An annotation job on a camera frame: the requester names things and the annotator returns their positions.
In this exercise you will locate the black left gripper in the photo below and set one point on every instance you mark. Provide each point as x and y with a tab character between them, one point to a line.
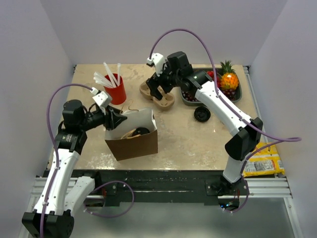
113	118

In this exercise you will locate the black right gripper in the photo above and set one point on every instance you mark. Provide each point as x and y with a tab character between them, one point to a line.
153	84

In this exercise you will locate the black coffee cup lid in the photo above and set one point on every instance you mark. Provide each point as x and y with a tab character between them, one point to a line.
140	131

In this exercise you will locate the brown paper bag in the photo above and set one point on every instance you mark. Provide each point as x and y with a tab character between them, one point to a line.
135	137

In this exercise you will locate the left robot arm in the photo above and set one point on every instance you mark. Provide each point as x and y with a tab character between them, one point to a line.
64	161

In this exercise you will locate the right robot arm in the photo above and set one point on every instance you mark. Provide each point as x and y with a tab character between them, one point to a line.
176	71

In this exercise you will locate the red straw holder cup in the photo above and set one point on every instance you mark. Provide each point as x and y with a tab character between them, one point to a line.
118	93

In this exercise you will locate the grey fruit tray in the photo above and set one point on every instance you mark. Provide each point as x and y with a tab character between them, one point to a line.
219	75

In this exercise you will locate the pineapple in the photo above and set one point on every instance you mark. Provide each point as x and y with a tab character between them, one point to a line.
229	79

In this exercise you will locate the bunch of dark red grapes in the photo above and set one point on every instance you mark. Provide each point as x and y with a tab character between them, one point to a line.
188	99

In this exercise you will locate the yellow snack bag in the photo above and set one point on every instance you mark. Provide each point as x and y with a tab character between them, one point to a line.
264	162

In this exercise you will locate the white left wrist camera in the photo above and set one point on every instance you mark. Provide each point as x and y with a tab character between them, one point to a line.
101	98

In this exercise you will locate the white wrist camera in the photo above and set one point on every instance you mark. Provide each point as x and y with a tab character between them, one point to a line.
157	61
101	98

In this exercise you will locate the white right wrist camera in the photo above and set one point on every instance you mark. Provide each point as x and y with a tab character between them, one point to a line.
157	61

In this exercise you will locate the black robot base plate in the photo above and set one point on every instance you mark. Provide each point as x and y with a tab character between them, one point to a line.
117	186

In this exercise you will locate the aluminium frame rail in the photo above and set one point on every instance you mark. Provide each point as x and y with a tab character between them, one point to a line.
258	188

